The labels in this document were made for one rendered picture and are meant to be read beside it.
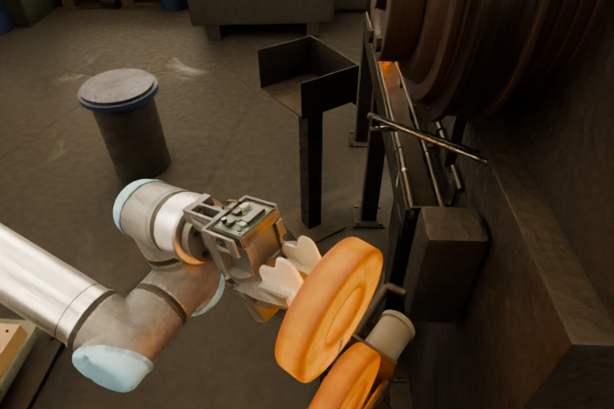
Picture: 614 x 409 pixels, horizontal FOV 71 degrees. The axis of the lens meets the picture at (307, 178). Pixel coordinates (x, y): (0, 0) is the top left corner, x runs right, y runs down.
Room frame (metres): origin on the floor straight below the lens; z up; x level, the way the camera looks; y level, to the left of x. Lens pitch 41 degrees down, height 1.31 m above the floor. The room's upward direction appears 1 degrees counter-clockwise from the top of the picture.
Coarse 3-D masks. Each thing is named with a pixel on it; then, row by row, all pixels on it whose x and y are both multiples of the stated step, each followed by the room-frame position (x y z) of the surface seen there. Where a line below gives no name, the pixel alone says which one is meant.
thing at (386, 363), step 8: (352, 336) 0.33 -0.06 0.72; (352, 344) 0.32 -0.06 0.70; (368, 344) 0.31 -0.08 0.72; (384, 360) 0.29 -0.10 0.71; (392, 360) 0.29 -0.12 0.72; (384, 368) 0.29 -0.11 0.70; (392, 368) 0.28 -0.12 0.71; (376, 376) 0.29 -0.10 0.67; (384, 376) 0.29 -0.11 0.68; (392, 376) 0.28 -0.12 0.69; (376, 384) 0.29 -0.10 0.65; (384, 400) 0.27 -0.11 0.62
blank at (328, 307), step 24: (360, 240) 0.30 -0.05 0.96; (336, 264) 0.25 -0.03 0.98; (360, 264) 0.26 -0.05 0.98; (312, 288) 0.23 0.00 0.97; (336, 288) 0.23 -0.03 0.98; (360, 288) 0.27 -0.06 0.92; (288, 312) 0.22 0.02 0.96; (312, 312) 0.21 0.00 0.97; (336, 312) 0.23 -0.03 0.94; (360, 312) 0.27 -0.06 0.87; (288, 336) 0.20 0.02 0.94; (312, 336) 0.20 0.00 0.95; (336, 336) 0.24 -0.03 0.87; (288, 360) 0.19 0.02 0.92; (312, 360) 0.20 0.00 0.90
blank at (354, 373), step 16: (352, 352) 0.27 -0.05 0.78; (368, 352) 0.28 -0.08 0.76; (336, 368) 0.25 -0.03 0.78; (352, 368) 0.25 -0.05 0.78; (368, 368) 0.26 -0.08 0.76; (336, 384) 0.23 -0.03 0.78; (352, 384) 0.23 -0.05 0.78; (368, 384) 0.27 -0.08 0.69; (320, 400) 0.22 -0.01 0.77; (336, 400) 0.21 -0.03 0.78; (352, 400) 0.25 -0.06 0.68
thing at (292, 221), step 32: (288, 64) 1.36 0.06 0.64; (320, 64) 1.36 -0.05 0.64; (352, 64) 1.21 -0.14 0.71; (288, 96) 1.23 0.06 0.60; (320, 96) 1.12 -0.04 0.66; (352, 96) 1.18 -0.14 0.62; (320, 128) 1.21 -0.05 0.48; (320, 160) 1.21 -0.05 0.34; (320, 192) 1.21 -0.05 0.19; (288, 224) 1.22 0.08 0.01; (320, 224) 1.22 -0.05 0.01
